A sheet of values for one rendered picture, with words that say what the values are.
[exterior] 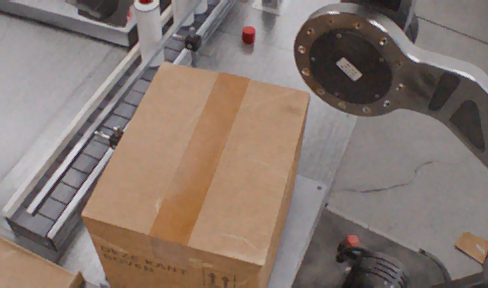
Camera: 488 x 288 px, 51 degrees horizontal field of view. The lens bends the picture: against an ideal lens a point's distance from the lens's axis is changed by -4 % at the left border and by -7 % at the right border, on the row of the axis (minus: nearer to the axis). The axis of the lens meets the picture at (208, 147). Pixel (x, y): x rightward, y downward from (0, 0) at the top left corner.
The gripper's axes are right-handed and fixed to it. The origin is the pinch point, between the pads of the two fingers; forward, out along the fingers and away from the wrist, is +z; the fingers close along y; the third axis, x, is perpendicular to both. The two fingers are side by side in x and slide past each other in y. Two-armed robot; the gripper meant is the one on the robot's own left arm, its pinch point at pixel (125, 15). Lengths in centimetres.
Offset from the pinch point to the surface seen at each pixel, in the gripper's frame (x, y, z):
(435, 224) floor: 26, -85, 115
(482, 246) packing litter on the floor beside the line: 28, -104, 113
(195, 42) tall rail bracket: 0.1, -11.7, 10.8
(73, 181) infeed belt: 33.3, -3.6, -6.0
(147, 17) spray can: -1.5, -2.2, 4.8
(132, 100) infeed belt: 15.8, -3.0, 8.9
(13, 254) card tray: 49, 0, -13
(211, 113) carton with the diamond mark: 12.6, -29.6, -20.0
